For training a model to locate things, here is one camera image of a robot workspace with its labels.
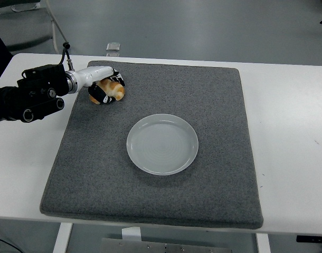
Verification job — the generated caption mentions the white table leg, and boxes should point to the white table leg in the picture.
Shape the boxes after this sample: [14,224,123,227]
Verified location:
[52,222,73,253]
[255,233,271,253]

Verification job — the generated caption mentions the grey felt mat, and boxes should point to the grey felt mat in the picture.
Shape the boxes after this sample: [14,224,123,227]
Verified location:
[39,60,264,229]

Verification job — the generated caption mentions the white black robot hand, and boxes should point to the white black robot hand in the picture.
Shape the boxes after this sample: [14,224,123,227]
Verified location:
[77,66,126,105]

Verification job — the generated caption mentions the grey metal plate with screws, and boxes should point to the grey metal plate with screws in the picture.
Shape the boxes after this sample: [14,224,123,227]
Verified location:
[99,238,232,253]

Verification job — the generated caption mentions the round grey plate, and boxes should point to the round grey plate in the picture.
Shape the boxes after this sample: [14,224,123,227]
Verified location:
[126,113,200,177]

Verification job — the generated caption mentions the black control box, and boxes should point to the black control box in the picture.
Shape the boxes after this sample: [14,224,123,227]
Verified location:
[296,234,322,244]

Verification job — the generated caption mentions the golden croissant bread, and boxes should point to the golden croissant bread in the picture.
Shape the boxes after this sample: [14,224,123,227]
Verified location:
[89,79,126,105]

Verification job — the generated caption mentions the black floor cable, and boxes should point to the black floor cable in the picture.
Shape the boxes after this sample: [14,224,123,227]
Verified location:
[0,235,14,253]

